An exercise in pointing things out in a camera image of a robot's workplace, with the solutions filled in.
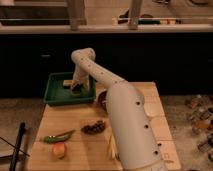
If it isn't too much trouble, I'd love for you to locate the wooden block in tray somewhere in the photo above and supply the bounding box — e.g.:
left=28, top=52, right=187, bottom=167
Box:
left=63, top=80, right=72, bottom=88

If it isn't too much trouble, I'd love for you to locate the dark brown bowl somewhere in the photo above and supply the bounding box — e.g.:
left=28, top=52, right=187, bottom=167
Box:
left=98, top=91, right=107, bottom=111

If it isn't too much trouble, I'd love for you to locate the orange peach toy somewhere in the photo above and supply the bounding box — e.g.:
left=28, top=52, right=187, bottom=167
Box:
left=52, top=142, right=66, bottom=158

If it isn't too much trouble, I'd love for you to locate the green plastic tray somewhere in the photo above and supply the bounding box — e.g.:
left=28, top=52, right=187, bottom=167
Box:
left=44, top=72, right=96, bottom=106

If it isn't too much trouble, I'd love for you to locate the bunch of dark grapes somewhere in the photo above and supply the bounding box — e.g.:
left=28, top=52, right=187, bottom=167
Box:
left=81, top=120, right=106, bottom=135

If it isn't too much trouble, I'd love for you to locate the black tripod stand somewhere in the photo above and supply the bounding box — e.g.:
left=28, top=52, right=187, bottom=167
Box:
left=0, top=122, right=30, bottom=171

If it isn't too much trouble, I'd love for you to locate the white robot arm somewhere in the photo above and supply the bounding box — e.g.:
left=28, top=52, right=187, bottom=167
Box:
left=71, top=48, right=168, bottom=171

